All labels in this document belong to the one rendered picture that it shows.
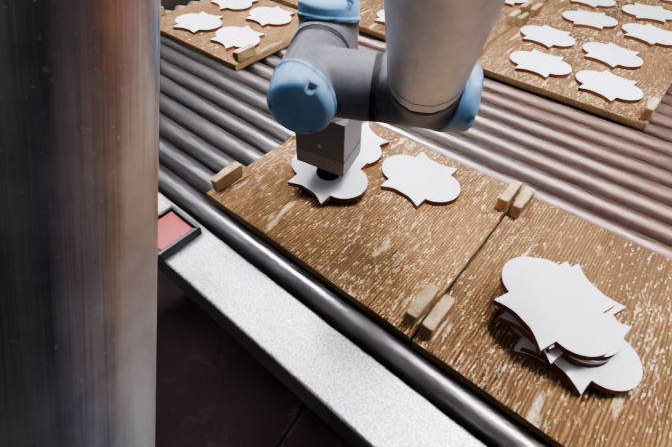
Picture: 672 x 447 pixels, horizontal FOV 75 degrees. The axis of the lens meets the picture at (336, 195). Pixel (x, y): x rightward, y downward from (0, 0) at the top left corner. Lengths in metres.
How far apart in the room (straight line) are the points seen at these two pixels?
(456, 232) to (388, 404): 0.28
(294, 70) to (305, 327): 0.33
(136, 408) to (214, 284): 0.49
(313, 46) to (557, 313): 0.42
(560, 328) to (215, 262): 0.47
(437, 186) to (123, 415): 0.64
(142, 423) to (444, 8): 0.23
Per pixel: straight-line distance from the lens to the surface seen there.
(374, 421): 0.56
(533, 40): 1.32
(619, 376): 0.62
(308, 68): 0.46
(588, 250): 0.76
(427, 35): 0.28
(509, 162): 0.89
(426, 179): 0.77
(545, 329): 0.58
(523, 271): 0.62
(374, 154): 0.81
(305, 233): 0.68
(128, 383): 0.18
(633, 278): 0.75
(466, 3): 0.25
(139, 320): 0.17
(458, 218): 0.73
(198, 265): 0.70
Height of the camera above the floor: 1.45
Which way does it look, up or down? 44 degrees down
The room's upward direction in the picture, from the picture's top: straight up
